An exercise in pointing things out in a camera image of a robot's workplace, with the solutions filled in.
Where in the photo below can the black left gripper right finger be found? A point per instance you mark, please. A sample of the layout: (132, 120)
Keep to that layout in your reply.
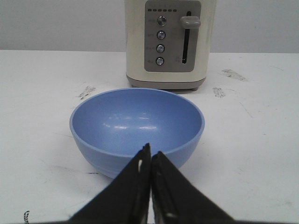
(177, 201)

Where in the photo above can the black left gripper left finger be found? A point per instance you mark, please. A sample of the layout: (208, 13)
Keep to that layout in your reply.
(125, 200)

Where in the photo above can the blue bowl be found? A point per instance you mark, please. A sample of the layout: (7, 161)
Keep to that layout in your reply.
(111, 127)

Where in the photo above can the cream and steel toaster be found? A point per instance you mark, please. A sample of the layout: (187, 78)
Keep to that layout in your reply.
(168, 42)

